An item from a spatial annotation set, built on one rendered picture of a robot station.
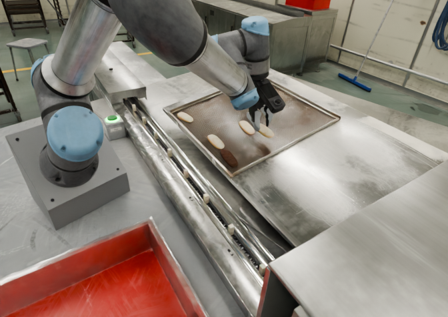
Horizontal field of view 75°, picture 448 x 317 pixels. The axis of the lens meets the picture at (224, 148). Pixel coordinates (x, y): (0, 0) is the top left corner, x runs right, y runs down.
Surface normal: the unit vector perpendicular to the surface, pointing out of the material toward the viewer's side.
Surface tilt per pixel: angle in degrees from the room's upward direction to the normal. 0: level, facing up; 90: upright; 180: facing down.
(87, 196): 90
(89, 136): 48
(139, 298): 0
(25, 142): 40
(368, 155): 10
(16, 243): 0
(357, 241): 0
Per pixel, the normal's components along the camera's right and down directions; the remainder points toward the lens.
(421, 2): -0.85, 0.27
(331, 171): -0.11, -0.77
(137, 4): -0.10, 0.54
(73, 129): 0.54, -0.24
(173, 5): 0.59, 0.24
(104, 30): 0.25, 0.92
